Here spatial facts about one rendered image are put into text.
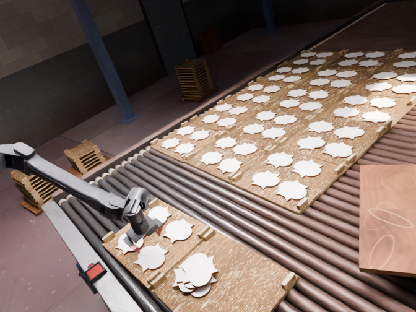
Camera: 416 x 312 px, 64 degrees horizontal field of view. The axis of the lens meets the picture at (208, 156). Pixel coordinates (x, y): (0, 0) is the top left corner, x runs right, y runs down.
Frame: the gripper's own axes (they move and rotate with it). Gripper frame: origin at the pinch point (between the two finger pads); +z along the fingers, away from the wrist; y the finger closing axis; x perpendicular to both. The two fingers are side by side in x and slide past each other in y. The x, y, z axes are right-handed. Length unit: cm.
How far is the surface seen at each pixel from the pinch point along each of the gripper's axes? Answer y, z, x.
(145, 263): 4.1, 11.5, -2.2
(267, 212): -45, 12, 20
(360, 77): -181, 21, -4
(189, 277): -1.2, 3.9, 20.7
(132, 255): 5.1, 14.5, -12.4
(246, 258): -20.9, 7.5, 29.7
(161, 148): -58, 30, -78
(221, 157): -67, 21, -29
